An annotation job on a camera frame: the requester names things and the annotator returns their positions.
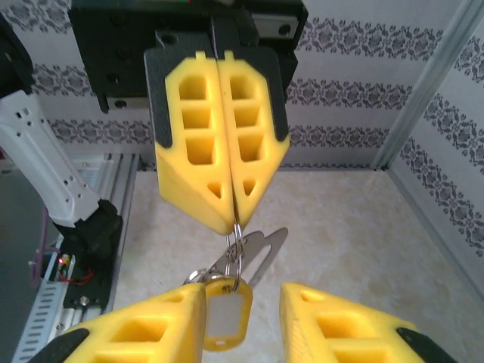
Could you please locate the plastic key tag with label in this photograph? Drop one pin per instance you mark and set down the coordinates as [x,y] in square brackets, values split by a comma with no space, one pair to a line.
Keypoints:
[227,314]

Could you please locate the metal keyring holder with rings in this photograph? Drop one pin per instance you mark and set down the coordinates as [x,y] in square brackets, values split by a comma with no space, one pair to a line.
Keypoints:
[257,240]

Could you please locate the grey sheet metal panel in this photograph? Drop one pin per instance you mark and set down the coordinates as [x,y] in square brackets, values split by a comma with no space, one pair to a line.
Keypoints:
[15,283]

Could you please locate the small circuit board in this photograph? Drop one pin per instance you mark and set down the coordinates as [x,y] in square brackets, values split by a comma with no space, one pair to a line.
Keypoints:
[66,266]

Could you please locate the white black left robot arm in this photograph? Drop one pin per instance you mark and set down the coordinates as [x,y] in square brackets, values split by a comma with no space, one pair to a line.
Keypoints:
[38,151]

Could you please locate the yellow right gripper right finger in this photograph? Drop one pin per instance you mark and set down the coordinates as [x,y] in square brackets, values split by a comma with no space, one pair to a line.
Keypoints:
[298,321]

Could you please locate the black mounting plate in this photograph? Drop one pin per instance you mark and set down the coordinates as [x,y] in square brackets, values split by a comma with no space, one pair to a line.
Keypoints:
[98,291]

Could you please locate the small silver key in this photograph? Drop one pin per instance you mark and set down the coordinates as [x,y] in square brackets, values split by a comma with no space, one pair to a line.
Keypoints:
[196,276]

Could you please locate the aluminium frame rail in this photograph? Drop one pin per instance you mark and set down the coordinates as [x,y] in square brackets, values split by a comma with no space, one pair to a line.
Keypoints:
[435,222]

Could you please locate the aluminium corner post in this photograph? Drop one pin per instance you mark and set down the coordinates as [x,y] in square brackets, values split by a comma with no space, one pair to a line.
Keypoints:
[423,94]

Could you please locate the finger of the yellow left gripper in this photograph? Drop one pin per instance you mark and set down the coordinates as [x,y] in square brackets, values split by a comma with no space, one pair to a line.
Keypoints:
[177,193]
[276,94]

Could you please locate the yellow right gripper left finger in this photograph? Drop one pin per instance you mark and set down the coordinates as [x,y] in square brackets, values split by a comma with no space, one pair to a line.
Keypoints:
[189,321]

